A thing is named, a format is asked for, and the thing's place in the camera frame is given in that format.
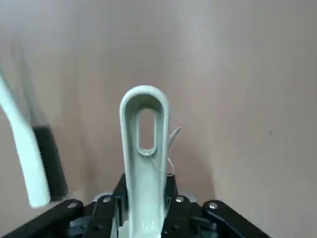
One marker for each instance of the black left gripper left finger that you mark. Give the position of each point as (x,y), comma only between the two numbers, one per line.
(99,218)

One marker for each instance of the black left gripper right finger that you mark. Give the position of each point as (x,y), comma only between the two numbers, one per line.
(188,220)

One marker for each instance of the pale green plastic dustpan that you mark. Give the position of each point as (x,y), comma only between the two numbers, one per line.
(144,193)

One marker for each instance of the white paper tag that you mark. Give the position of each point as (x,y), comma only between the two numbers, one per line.
(174,135)

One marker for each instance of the pale green hand brush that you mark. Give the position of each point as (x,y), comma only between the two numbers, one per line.
(24,148)

